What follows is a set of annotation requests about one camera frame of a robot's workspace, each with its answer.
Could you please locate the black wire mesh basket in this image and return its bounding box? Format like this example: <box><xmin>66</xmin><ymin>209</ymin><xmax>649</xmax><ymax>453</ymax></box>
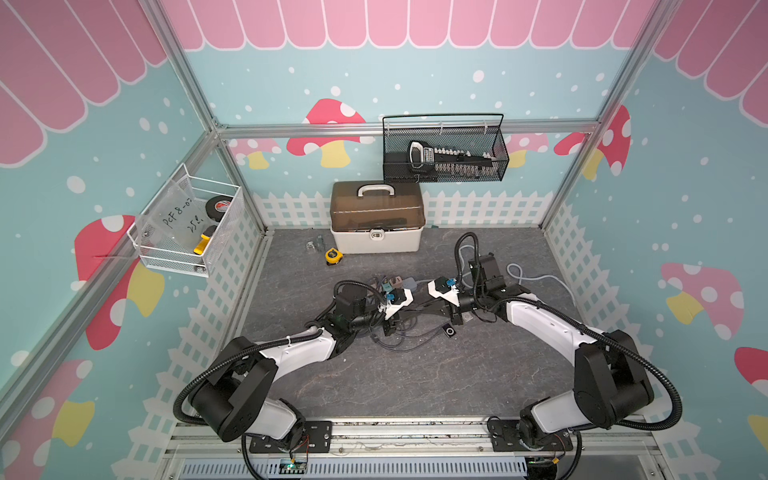
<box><xmin>381</xmin><ymin>113</ymin><xmax>509</xmax><ymax>183</ymax></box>

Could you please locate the clear wall bin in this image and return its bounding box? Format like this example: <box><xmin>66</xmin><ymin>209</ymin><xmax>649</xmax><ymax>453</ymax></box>
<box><xmin>127</xmin><ymin>165</ymin><xmax>244</xmax><ymax>277</ymax></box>

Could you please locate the yellow tape measure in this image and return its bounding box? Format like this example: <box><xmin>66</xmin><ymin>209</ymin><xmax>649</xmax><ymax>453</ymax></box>
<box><xmin>324</xmin><ymin>248</ymin><xmax>343</xmax><ymax>266</ymax></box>

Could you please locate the socket set in basket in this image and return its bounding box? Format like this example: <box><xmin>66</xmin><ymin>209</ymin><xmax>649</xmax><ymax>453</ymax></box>
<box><xmin>406</xmin><ymin>141</ymin><xmax>502</xmax><ymax>181</ymax></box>

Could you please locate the black tape roll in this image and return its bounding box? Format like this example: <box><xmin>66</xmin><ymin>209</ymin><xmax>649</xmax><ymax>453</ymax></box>
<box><xmin>205</xmin><ymin>195</ymin><xmax>233</xmax><ymax>222</ymax></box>

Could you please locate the grey power strip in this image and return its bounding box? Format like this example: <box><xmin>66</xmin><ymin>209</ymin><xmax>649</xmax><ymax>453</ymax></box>
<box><xmin>396</xmin><ymin>277</ymin><xmax>420</xmax><ymax>291</ymax></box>

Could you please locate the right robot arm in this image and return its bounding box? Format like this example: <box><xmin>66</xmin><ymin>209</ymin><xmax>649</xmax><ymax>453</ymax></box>
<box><xmin>429</xmin><ymin>232</ymin><xmax>683</xmax><ymax>450</ymax></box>

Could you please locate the white box brown lid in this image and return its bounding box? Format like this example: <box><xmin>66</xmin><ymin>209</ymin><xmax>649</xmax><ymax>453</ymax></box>
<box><xmin>330</xmin><ymin>181</ymin><xmax>426</xmax><ymax>255</ymax></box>

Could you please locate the grey usb cable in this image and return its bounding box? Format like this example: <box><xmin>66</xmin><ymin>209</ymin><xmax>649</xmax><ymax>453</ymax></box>
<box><xmin>371</xmin><ymin>317</ymin><xmax>448</xmax><ymax>352</ymax></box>

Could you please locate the yellow tool in bin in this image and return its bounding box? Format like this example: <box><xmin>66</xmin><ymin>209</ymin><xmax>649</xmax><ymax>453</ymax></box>
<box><xmin>193</xmin><ymin>225</ymin><xmax>217</xmax><ymax>256</ymax></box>

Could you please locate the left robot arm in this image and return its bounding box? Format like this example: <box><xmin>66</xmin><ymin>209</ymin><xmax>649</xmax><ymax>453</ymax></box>
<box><xmin>172</xmin><ymin>280</ymin><xmax>413</xmax><ymax>451</ymax></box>

